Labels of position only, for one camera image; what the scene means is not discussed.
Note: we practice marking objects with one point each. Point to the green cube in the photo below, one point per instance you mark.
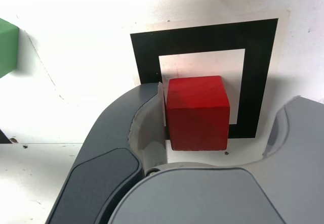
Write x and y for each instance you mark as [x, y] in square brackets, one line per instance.
[7, 49]

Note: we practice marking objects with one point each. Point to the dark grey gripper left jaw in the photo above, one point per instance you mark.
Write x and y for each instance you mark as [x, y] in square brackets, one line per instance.
[106, 145]

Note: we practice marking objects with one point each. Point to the red cube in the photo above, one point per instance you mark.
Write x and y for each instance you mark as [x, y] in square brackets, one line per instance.
[197, 117]

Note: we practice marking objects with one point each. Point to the black tape square outline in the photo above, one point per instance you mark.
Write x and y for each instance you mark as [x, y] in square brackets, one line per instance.
[202, 37]

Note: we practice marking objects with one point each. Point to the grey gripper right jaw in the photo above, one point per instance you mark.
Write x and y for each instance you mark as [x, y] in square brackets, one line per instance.
[202, 198]

